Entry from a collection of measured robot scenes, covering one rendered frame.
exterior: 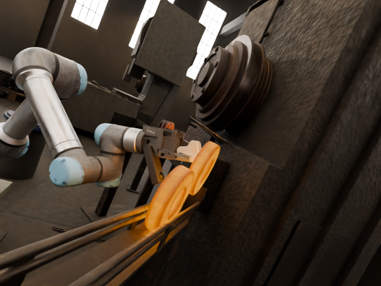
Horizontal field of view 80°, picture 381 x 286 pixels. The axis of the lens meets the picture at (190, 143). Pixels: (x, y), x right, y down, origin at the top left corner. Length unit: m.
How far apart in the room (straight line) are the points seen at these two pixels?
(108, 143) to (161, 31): 3.15
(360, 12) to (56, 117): 0.94
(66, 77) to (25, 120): 0.26
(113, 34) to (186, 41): 7.66
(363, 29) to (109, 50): 10.66
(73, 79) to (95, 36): 10.44
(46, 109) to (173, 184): 0.43
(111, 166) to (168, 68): 3.13
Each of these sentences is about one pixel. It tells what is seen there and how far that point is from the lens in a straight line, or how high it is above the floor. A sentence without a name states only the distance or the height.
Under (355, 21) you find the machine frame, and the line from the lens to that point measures 0.93.
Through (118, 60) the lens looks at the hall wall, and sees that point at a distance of 11.14.
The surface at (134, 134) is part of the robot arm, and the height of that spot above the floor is 0.79.
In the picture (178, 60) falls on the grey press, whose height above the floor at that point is 1.62.
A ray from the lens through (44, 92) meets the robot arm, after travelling 0.76.
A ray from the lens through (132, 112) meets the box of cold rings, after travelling 3.46.
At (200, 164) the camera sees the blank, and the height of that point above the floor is 0.81.
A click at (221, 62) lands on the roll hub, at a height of 1.16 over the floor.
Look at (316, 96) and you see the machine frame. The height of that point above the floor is 1.13.
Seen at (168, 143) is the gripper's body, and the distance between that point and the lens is 0.64.
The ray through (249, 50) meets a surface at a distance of 1.03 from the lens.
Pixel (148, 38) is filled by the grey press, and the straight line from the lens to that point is 3.70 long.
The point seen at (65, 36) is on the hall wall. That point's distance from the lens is 11.50.
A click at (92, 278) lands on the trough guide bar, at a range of 0.27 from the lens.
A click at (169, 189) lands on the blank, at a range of 0.45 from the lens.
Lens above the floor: 0.91
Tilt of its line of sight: 6 degrees down
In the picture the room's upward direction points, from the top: 24 degrees clockwise
